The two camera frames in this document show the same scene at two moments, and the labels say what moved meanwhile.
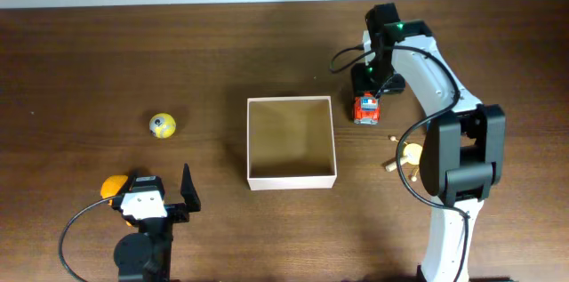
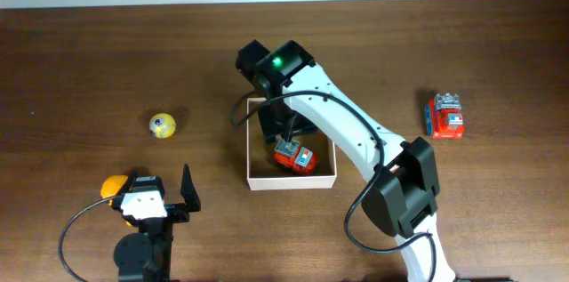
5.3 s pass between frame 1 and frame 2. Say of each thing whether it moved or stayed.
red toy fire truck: moved
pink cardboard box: stayed
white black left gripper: stayed
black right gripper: moved
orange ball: stayed
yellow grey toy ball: stayed
